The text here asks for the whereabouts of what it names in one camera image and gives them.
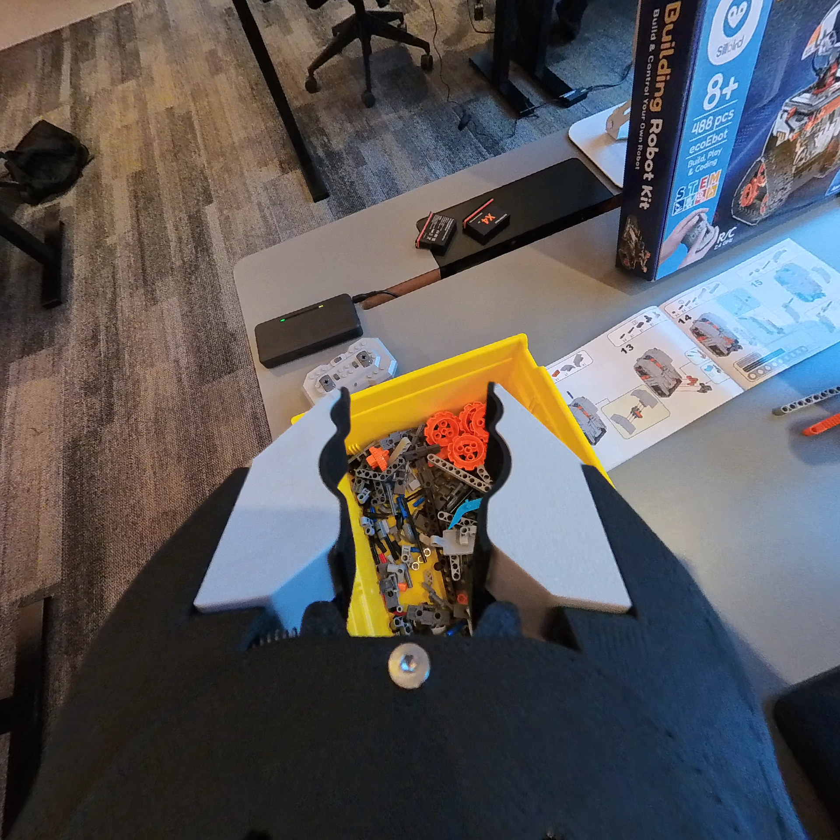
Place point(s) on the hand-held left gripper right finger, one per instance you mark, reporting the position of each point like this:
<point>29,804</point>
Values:
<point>558,538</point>

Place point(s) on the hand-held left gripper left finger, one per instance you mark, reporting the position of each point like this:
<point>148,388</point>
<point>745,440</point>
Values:
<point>276,525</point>

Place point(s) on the pile of building block parts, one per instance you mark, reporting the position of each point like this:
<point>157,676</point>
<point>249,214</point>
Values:
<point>414,525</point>

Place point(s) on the yellow plastic bin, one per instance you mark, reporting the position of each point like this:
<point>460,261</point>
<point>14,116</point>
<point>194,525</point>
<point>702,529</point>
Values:
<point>446,374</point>

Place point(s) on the grey perforated beam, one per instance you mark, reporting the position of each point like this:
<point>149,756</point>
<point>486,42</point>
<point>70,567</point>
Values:
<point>807,400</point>

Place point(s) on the grey desk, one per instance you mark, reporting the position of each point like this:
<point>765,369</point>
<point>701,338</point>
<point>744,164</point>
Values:
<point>735,551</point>

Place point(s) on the black desk pad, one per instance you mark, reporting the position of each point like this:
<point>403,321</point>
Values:
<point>551,204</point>

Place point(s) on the black desk leg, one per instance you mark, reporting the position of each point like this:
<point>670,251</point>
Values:
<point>525,53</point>

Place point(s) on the white remote controller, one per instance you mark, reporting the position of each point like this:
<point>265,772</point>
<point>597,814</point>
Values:
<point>348,374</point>

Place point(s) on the black rectangular power bank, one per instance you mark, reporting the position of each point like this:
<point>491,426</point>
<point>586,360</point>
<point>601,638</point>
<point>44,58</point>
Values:
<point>309,328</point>

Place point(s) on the open instruction manual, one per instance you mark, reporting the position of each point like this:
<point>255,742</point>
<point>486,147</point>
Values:
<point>696,355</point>

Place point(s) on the orange ridged building piece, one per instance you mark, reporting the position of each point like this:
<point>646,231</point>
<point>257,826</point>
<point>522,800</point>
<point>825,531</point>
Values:
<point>824,424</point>

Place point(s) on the small black battery pack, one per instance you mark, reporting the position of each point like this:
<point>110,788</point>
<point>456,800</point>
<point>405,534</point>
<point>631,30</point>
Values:
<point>487,221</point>
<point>437,231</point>

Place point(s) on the white standing board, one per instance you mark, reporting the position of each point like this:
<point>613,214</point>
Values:
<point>597,145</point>

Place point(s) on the black bag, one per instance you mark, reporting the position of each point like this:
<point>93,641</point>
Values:
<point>46,158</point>

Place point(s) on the blue robot kit box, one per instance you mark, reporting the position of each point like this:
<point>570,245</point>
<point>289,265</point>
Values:
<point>709,131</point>

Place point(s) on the black office chair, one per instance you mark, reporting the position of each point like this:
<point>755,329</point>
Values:
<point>368,40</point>

